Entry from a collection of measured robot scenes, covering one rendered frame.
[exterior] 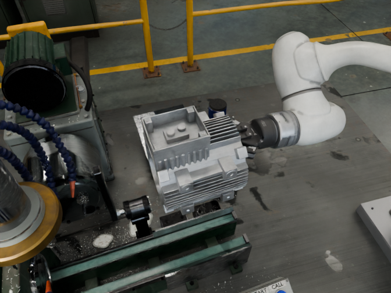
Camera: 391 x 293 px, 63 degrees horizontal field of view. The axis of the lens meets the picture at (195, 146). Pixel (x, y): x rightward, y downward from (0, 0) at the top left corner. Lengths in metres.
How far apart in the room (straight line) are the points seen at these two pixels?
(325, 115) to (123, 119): 1.07
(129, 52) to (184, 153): 3.03
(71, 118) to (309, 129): 0.77
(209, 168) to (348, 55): 0.42
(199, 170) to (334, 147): 1.01
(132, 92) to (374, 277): 2.44
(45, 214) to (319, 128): 0.64
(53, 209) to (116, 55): 3.00
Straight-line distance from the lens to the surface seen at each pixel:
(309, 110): 0.82
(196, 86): 3.09
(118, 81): 3.24
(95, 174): 0.86
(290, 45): 0.86
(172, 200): 0.69
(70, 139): 1.10
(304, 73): 0.83
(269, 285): 0.89
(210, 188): 0.71
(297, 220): 1.32
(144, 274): 1.06
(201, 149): 0.66
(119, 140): 1.54
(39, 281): 1.01
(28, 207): 0.71
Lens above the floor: 1.91
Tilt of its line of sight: 49 degrees down
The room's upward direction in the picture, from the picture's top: straight up
